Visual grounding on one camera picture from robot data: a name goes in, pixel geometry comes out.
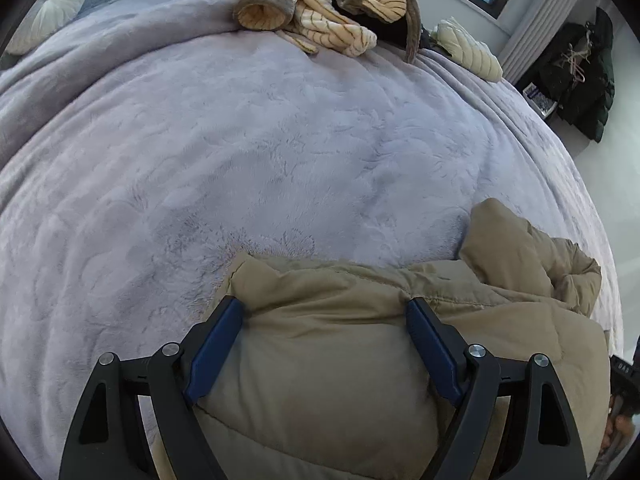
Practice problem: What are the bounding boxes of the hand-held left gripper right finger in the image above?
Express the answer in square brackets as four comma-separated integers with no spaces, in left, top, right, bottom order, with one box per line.
[405,297,588,480]

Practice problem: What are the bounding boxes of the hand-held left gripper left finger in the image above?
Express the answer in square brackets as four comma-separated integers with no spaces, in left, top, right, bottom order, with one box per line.
[59,295,246,480]

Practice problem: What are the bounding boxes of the khaki puffer jacket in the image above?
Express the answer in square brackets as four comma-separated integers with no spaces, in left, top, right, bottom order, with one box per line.
[150,197,613,480]

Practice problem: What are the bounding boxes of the cream striped fleece clothes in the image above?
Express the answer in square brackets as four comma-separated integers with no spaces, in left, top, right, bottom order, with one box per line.
[235,0,408,58]

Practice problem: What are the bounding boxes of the person's right hand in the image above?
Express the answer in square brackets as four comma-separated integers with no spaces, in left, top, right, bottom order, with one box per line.
[605,397,633,453]

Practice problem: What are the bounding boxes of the lilac plush blanket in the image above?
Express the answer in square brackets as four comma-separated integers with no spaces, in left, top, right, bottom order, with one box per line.
[0,0,623,480]

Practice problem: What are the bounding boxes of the small printed box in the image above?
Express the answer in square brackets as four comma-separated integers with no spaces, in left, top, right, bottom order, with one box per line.
[522,82,558,116]

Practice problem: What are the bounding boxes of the cream quilted jacket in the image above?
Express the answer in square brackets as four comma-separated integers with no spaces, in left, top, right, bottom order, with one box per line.
[431,16,504,82]

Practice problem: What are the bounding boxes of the dark green hanging coat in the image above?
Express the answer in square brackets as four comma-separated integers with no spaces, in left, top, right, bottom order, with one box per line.
[537,7,616,143]

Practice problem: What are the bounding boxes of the dark grey garment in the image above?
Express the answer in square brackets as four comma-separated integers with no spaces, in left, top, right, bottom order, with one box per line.
[332,0,426,63]

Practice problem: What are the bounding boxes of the grey pleated curtain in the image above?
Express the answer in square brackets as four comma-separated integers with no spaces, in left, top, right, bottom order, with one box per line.
[497,0,583,86]

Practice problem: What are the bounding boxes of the round white pleated pillow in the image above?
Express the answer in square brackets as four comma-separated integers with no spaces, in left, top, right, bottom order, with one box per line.
[5,0,91,56]

